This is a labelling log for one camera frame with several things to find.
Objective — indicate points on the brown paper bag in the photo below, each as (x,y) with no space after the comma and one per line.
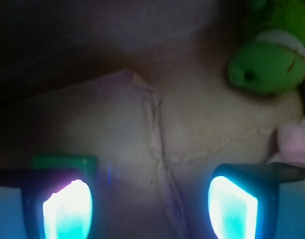
(142,86)

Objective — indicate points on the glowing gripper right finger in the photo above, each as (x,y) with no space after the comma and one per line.
(257,201)

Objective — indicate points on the green rectangular block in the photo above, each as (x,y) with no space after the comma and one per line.
(87,164)

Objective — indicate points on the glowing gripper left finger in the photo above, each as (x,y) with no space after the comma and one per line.
(56,203)

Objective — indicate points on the pink plush pig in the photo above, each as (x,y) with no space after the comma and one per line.
(291,144)

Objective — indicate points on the green plush toy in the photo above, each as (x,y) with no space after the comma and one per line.
(271,59)

